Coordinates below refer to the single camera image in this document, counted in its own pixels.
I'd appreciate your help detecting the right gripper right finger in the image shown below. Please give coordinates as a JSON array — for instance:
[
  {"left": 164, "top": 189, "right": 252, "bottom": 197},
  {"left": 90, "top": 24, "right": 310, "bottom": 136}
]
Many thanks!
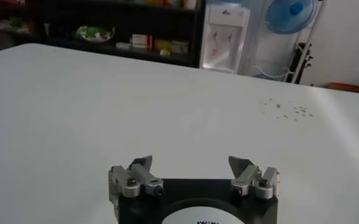
[{"left": 228, "top": 155, "right": 281, "bottom": 200}]

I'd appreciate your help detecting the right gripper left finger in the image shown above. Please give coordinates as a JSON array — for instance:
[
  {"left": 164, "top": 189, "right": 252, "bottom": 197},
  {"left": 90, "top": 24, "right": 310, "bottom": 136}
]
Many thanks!
[{"left": 108, "top": 155, "right": 165, "bottom": 199}]

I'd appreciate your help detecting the black tripod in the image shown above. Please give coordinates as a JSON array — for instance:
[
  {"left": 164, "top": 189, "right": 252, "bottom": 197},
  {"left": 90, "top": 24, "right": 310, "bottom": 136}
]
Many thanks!
[{"left": 288, "top": 42, "right": 314, "bottom": 85}]

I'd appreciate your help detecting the flat white medicine box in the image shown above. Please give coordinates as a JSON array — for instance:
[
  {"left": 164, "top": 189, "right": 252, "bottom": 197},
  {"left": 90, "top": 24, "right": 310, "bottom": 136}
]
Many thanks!
[{"left": 115, "top": 41, "right": 133, "bottom": 51}]

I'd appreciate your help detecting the open brown cardboard box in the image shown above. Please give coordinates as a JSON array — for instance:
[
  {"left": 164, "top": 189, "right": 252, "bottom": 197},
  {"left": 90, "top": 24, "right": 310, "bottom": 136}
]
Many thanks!
[{"left": 328, "top": 81, "right": 359, "bottom": 94}]

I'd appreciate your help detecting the green yellow medicine box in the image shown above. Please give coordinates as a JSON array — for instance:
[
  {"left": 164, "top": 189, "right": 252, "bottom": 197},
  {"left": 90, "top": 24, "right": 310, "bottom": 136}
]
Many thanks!
[{"left": 154, "top": 39, "right": 172, "bottom": 52}]

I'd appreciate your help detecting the red white medicine box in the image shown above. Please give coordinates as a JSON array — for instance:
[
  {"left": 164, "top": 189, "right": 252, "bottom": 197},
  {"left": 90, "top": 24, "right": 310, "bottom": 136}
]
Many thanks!
[{"left": 132, "top": 33, "right": 153, "bottom": 49}]

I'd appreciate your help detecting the white water dispenser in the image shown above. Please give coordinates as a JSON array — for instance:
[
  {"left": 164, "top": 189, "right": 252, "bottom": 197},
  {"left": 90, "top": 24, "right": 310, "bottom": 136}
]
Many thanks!
[{"left": 199, "top": 2, "right": 251, "bottom": 74}]

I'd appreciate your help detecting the green white plastic bag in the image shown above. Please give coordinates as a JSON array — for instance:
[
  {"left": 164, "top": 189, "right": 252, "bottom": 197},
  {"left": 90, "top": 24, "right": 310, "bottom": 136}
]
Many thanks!
[{"left": 75, "top": 25, "right": 116, "bottom": 43}]

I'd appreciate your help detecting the black shelving unit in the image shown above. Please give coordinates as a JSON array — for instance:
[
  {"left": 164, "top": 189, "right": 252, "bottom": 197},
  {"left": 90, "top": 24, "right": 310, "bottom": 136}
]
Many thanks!
[{"left": 0, "top": 0, "right": 206, "bottom": 68}]

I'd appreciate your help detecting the white metal jug rack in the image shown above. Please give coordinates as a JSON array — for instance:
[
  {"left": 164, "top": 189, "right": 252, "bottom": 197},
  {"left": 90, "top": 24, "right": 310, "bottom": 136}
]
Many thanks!
[{"left": 240, "top": 0, "right": 326, "bottom": 85}]

